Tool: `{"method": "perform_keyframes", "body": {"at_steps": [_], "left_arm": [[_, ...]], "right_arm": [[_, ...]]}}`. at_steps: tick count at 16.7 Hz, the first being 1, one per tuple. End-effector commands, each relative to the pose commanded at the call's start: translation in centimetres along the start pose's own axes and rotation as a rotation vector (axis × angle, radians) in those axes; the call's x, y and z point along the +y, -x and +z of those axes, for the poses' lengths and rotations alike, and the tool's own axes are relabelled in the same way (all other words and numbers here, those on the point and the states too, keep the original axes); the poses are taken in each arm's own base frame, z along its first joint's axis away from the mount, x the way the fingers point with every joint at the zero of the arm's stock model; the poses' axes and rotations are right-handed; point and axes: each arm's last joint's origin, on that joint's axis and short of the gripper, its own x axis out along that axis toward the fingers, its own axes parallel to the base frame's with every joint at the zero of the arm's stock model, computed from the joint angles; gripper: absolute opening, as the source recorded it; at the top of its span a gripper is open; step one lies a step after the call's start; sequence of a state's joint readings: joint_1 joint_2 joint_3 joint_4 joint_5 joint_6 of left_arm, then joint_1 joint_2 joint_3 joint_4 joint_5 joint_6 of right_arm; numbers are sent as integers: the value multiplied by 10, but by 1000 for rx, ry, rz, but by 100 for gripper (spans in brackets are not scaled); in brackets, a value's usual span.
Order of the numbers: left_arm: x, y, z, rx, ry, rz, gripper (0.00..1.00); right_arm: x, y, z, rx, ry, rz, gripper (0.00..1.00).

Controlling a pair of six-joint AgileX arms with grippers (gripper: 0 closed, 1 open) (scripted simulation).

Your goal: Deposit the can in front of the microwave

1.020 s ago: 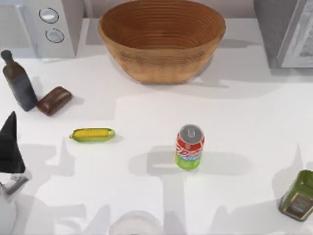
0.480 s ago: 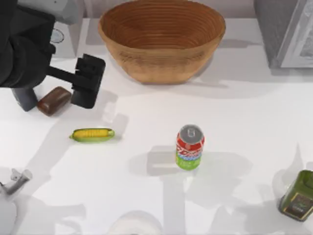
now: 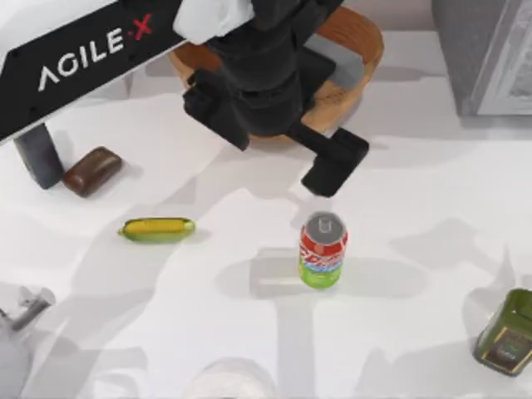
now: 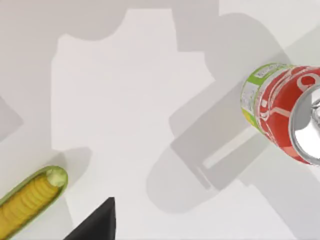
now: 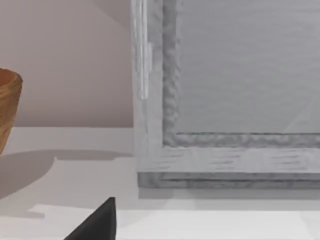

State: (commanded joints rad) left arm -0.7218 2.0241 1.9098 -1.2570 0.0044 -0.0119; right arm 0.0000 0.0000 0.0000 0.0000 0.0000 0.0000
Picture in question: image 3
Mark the brown wooden basket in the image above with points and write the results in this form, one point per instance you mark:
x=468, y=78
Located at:
x=367, y=45

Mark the brown bread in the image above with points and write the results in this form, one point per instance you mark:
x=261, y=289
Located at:
x=92, y=171

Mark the green tin can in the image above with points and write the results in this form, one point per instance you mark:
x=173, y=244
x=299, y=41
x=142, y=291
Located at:
x=505, y=332

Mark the yellow corn cob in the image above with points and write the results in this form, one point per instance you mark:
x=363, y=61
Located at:
x=157, y=228

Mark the white and grey object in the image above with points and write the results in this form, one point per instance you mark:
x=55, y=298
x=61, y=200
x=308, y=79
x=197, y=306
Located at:
x=16, y=332

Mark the grey cabinet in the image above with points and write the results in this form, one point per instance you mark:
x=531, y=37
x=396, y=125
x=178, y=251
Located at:
x=465, y=50

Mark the red and green can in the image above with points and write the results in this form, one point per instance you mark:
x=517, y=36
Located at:
x=323, y=253

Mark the white rounded object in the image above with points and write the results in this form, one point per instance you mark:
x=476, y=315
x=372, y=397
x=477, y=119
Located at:
x=228, y=380

